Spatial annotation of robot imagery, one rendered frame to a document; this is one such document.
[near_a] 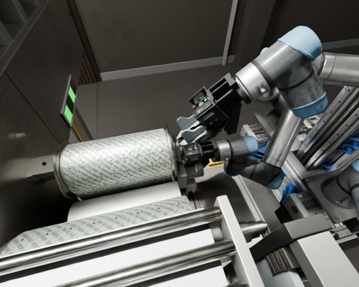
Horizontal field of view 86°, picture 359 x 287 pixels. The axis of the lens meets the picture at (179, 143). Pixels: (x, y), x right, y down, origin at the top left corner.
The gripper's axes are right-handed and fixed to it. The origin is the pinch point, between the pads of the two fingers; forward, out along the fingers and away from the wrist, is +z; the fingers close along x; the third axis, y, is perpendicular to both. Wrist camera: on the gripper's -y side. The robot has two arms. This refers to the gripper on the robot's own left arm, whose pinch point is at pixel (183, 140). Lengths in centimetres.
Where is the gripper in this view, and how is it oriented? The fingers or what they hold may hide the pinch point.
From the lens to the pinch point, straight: 52.7
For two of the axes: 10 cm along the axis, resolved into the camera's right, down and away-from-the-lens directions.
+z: -7.4, 5.4, 3.9
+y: -6.3, -3.7, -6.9
